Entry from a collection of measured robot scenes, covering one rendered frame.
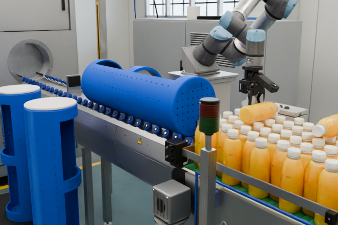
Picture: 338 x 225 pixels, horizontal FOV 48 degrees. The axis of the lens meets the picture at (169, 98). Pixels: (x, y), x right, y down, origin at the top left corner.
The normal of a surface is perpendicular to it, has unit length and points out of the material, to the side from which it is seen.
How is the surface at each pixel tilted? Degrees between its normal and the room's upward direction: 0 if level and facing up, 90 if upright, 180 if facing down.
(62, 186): 90
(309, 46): 90
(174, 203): 90
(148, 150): 71
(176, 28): 90
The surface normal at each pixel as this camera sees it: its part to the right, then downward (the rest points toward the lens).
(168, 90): -0.62, -0.48
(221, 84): 0.60, 0.18
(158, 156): -0.73, -0.19
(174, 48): -0.80, 0.13
